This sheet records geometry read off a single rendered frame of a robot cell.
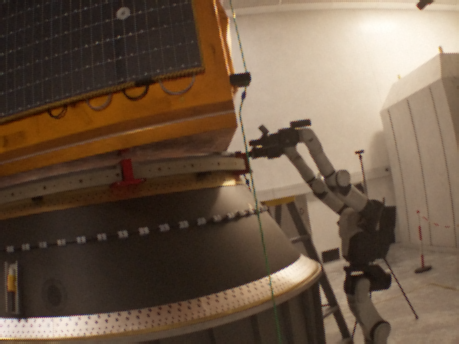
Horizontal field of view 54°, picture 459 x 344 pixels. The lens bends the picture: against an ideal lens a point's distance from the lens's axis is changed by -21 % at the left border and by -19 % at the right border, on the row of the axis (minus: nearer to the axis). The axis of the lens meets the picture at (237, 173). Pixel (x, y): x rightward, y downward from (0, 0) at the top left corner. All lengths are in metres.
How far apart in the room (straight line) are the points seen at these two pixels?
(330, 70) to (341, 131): 1.26
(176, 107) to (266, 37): 8.91
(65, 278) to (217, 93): 0.80
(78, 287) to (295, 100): 8.87
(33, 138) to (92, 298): 0.59
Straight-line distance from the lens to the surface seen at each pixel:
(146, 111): 1.69
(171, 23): 1.72
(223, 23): 1.81
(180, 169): 1.97
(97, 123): 1.71
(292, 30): 10.71
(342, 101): 10.51
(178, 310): 1.70
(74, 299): 1.70
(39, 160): 1.75
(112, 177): 1.84
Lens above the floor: 1.52
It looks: 3 degrees up
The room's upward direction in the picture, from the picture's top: 10 degrees counter-clockwise
